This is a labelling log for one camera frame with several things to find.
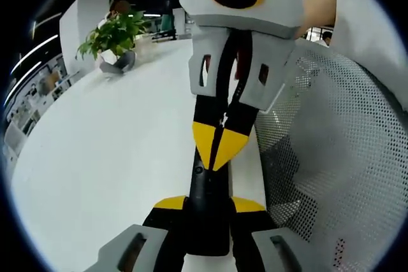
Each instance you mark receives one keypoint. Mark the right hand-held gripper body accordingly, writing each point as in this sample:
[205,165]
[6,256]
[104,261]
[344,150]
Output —
[280,4]

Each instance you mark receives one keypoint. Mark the translucent white box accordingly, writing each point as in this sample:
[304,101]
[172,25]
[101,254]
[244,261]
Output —
[147,46]

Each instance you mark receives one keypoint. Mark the white mesh office chair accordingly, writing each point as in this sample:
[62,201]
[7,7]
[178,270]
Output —
[334,132]

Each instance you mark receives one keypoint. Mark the grey rounded object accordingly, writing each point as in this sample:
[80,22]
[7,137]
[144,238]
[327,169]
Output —
[126,61]

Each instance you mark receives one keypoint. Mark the white square pillar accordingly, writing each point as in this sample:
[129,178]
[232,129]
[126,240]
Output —
[71,30]

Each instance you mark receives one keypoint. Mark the black remote control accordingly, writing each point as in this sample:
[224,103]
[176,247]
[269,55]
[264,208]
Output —
[208,208]

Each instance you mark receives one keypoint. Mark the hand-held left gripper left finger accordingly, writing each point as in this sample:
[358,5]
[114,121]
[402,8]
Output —
[159,230]

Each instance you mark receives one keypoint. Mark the potted green plant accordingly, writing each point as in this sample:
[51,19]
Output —
[111,36]

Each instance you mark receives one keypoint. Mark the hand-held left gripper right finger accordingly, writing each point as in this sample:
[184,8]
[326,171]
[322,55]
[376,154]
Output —
[255,246]

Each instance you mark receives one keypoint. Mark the ceiling light strip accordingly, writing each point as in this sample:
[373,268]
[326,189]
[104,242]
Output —
[22,82]
[35,52]

